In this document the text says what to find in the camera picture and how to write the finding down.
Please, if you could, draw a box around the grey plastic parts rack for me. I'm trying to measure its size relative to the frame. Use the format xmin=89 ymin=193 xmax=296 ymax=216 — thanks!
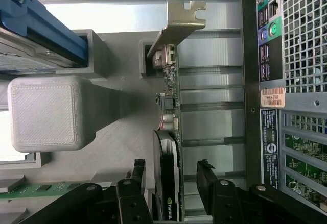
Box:
xmin=0 ymin=29 xmax=181 ymax=224

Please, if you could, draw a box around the green RAM stick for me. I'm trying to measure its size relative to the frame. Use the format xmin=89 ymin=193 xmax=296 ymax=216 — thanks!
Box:
xmin=0 ymin=182 xmax=84 ymax=201

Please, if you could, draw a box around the open black PC case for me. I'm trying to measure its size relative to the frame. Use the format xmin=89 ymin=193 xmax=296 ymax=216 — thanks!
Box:
xmin=240 ymin=0 xmax=327 ymax=211

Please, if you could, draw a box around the hard disk in blue carrier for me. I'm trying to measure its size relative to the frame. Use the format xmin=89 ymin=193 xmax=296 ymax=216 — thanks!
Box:
xmin=0 ymin=0 xmax=89 ymax=74

